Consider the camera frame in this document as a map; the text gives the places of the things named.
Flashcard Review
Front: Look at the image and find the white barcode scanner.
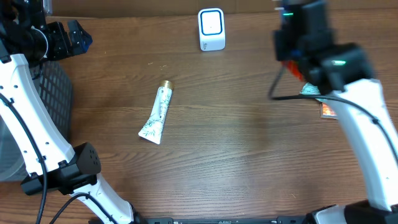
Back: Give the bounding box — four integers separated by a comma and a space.
198, 8, 226, 52

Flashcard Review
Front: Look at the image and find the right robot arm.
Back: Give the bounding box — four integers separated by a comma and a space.
274, 1, 397, 223

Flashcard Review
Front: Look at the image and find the grey plastic shopping basket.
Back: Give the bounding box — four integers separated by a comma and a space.
1, 62, 73, 182

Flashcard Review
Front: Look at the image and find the small orange snack packet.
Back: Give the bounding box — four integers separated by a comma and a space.
320, 103, 338, 119

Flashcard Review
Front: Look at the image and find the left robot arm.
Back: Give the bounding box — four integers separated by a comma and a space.
1, 1, 143, 223

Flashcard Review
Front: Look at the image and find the teal wet wipes packet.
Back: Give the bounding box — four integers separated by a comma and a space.
300, 83, 320, 95

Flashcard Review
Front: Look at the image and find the orange pasta packet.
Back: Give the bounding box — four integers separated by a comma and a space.
282, 60, 305, 82

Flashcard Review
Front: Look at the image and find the white bamboo print tube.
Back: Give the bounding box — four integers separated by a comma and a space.
138, 80, 174, 144

